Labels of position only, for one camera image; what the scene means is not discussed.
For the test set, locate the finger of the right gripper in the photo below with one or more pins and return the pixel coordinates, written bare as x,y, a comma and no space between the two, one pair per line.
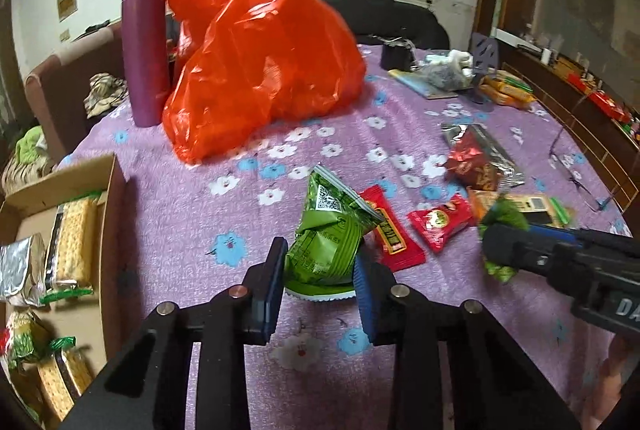
530,252

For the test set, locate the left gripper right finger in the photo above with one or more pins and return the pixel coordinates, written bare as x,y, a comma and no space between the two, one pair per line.
372,282

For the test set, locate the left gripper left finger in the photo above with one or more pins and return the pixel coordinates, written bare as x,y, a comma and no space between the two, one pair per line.
264,282

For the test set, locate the long red candy packet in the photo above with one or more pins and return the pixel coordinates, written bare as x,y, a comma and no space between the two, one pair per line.
399,250

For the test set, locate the green snack packet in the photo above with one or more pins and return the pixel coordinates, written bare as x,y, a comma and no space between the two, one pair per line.
318,266

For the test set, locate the silver foil snack bag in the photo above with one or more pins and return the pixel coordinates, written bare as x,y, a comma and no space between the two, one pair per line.
511,174

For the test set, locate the dark red foil snack bag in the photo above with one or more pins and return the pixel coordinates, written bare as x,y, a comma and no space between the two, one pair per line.
468,164

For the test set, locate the right hand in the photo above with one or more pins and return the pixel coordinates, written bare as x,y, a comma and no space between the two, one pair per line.
623,357

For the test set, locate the tan snack packet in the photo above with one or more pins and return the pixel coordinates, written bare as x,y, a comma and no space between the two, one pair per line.
537,208

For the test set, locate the eyeglasses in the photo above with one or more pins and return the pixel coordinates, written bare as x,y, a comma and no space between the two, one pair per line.
566,164

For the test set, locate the small red snack packet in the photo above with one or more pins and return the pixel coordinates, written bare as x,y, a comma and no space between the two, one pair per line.
438,225

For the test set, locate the wooden side cabinet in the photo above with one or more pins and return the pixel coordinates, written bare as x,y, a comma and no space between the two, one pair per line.
609,150

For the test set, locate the orange biscuit packs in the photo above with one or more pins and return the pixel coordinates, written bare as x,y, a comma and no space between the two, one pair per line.
502,93

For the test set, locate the yellow cracker pack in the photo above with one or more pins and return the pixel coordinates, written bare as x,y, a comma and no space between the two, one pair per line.
69,256

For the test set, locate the blue booklet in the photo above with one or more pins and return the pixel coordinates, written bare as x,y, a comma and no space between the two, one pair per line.
419,85

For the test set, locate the cardboard box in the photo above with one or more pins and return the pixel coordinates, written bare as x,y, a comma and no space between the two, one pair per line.
60,320

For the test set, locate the clear bag dark contents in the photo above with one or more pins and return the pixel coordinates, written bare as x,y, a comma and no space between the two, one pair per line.
446,77

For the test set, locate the purple phone stand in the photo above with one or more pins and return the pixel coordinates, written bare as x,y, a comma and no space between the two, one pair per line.
485,53

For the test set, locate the small black box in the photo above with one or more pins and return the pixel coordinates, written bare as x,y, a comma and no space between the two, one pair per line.
397,54

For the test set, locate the orange plastic bag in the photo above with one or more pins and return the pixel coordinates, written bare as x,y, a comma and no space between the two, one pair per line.
242,64

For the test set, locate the silver packet in box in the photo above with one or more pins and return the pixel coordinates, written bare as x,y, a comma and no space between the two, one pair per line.
21,272

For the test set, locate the black sofa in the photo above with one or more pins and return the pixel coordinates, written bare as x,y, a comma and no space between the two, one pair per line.
372,21

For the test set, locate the brown armchair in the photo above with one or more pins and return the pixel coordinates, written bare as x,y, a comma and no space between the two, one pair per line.
56,88

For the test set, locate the purple thermos bottle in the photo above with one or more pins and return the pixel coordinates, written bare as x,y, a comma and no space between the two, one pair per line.
144,53

